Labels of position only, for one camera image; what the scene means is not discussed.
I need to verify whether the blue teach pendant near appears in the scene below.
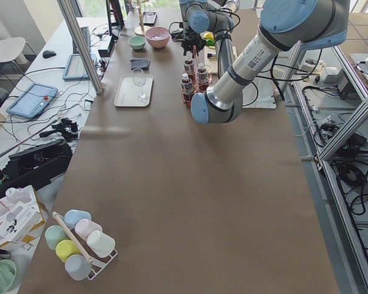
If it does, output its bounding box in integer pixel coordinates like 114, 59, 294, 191
6, 83, 58, 119

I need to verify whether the white chair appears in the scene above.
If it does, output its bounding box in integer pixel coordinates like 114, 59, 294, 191
0, 37, 27, 73

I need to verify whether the white cup rack with cups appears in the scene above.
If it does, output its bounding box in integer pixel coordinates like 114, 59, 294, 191
45, 209, 118, 281

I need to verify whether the grey folded cloth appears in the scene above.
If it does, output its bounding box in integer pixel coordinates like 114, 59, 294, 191
130, 58, 151, 70

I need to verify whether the blue teach pendant far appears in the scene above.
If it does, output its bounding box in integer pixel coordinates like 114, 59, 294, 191
63, 54, 89, 81

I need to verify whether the green lime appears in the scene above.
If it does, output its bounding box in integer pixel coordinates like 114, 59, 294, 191
205, 39, 215, 46

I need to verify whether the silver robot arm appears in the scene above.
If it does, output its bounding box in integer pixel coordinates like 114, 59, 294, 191
180, 1, 350, 124
179, 1, 240, 77

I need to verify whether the green ceramic bowl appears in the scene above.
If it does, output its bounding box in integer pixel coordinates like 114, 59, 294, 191
128, 36, 146, 50

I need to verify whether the black glass drying tray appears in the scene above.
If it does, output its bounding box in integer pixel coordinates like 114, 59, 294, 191
143, 12, 157, 26

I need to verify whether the black keyboard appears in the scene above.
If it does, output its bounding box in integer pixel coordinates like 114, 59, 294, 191
71, 26, 91, 56

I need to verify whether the black monitor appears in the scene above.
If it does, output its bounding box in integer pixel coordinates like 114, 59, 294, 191
105, 0, 125, 40

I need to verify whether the bamboo cutting board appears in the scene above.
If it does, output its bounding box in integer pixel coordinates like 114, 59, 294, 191
204, 46, 237, 77

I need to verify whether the white cardboard product box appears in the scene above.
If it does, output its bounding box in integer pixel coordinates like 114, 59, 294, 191
0, 185, 48, 251

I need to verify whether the copper wire bottle basket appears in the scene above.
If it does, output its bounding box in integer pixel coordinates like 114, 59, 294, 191
182, 47, 212, 108

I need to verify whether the cream rabbit serving tray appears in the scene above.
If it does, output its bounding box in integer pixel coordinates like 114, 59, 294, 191
113, 74, 153, 107

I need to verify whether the clear wine glass on tray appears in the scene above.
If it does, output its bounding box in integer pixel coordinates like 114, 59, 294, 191
132, 68, 147, 102

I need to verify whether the aluminium camera mount post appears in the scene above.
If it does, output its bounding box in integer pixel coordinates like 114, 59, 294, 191
57, 0, 103, 94

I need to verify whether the blue teach pendant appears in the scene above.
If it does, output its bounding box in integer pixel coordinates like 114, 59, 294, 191
63, 54, 89, 81
6, 83, 58, 119

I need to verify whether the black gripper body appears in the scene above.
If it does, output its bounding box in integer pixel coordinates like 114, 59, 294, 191
182, 30, 206, 49

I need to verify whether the upper yellow lemon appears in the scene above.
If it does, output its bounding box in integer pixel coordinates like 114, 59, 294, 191
202, 32, 214, 40

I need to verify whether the wooden cup tree stand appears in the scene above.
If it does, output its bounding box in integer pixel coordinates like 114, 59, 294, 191
134, 0, 150, 36

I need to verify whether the black computer mouse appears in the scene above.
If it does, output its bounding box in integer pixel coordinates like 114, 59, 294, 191
42, 50, 56, 59

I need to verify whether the pink bowl of ice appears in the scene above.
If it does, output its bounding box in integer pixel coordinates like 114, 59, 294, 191
145, 26, 171, 48

